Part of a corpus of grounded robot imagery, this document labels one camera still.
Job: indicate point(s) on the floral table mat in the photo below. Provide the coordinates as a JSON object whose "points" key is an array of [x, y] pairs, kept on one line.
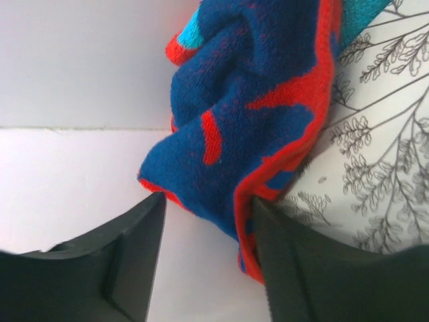
{"points": [[366, 182]]}

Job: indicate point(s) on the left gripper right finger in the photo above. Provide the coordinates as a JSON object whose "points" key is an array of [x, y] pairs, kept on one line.
{"points": [[311, 277]]}

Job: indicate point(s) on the red blue towel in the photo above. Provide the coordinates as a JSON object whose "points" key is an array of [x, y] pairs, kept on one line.
{"points": [[249, 98]]}

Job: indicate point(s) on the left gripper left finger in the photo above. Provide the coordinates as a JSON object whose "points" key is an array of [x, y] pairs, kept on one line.
{"points": [[104, 275]]}

